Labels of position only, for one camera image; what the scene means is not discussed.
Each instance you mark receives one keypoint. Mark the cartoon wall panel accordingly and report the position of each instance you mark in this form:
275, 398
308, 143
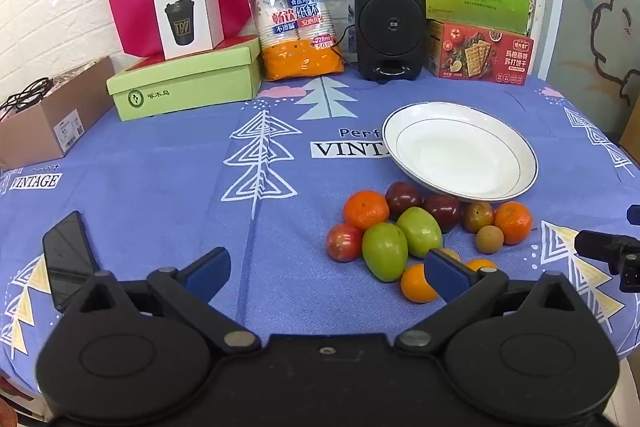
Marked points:
605, 17

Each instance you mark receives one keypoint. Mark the white plate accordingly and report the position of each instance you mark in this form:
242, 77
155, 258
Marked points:
460, 152

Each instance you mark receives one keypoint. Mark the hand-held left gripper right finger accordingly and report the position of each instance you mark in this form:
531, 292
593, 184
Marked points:
445, 274

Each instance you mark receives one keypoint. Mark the red cracker box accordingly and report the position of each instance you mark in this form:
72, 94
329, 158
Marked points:
480, 54

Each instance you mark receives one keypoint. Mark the black smartphone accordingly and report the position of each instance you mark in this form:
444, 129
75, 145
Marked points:
67, 257

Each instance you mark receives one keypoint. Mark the black speaker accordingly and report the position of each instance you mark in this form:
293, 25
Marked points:
390, 19

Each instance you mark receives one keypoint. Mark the white cup carton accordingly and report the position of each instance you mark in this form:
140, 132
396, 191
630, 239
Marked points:
187, 14

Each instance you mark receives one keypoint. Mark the flat cardboard box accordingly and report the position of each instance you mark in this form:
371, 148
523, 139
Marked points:
631, 132

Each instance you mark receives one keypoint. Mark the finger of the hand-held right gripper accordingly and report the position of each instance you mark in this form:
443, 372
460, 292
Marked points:
634, 215
600, 244

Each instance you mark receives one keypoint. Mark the green shoebox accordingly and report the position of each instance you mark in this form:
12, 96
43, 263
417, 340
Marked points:
185, 82

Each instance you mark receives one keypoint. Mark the green fruit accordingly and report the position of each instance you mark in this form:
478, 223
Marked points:
419, 231
385, 252

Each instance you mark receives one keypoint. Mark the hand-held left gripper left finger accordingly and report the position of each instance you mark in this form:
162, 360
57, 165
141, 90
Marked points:
210, 269

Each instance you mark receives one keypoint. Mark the small yellow fruit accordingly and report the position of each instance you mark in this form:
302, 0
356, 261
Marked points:
452, 253

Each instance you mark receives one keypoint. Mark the blue printed tablecloth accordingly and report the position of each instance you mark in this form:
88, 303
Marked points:
175, 187

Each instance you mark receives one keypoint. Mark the dark red plum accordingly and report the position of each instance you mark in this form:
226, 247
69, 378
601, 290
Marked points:
402, 199
442, 212

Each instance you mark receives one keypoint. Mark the large mandarin orange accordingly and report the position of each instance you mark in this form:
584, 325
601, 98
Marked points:
366, 209

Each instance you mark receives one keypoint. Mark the brown longan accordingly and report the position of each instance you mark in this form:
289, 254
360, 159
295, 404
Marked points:
489, 238

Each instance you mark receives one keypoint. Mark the small brownish red plum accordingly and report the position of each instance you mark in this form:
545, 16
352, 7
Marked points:
477, 217

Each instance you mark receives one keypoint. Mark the brown cardboard box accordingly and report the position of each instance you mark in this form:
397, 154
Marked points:
50, 122

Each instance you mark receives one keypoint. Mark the orange paper cup pack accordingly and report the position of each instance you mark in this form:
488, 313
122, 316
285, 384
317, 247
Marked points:
295, 12

